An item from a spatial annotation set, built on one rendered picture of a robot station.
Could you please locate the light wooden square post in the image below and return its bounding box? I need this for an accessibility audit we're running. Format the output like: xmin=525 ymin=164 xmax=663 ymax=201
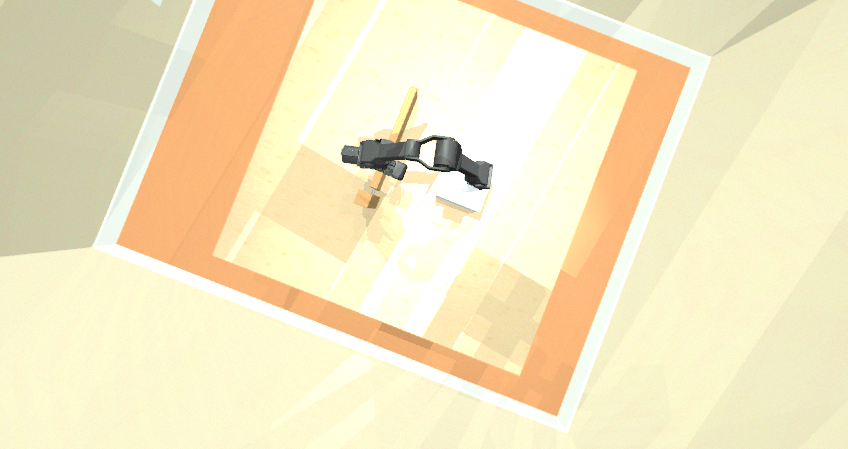
xmin=353 ymin=189 xmax=380 ymax=209

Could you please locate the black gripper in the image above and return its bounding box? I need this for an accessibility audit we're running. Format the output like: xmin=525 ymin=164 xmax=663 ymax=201
xmin=371 ymin=160 xmax=408 ymax=181

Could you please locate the light brown wooden rail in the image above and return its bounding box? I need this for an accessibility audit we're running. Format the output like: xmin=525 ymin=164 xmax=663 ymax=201
xmin=370 ymin=87 xmax=417 ymax=195

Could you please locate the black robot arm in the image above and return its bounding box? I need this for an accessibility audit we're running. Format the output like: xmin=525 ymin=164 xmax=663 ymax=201
xmin=341 ymin=135 xmax=493 ymax=190

